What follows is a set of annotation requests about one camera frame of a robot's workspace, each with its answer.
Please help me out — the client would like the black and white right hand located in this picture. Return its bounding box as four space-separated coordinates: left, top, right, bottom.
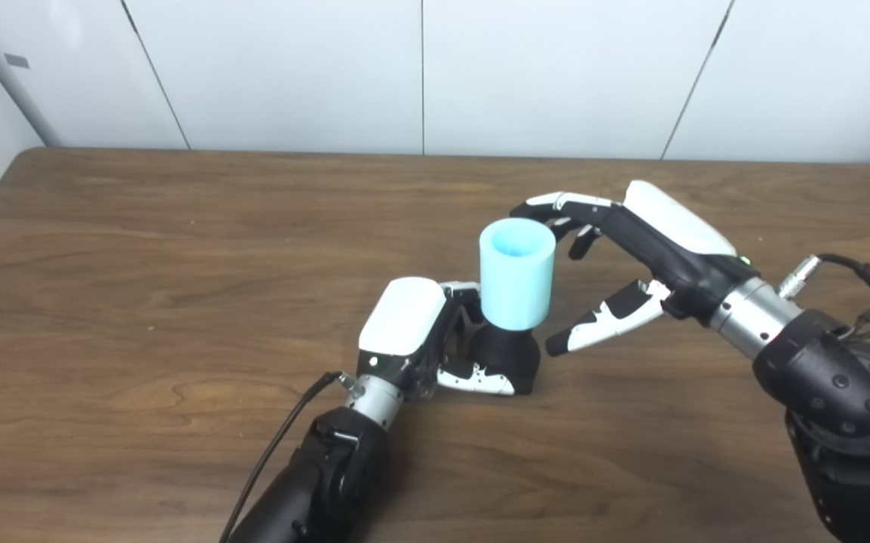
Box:
509 179 760 357

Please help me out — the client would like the black and white left hand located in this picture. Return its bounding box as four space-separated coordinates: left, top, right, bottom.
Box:
357 277 519 400

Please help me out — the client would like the black funnel-shaped nozzle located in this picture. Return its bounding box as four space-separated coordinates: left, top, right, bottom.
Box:
467 321 541 396

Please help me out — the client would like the light blue cylinder cup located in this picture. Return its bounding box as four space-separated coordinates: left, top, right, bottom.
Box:
479 219 557 331

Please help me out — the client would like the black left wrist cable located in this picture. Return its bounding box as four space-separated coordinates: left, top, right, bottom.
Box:
218 371 364 543

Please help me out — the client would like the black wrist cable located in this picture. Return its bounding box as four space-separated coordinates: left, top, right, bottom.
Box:
778 253 870 348
218 371 364 543

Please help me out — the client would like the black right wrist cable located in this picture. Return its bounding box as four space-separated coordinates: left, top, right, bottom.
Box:
778 253 870 348

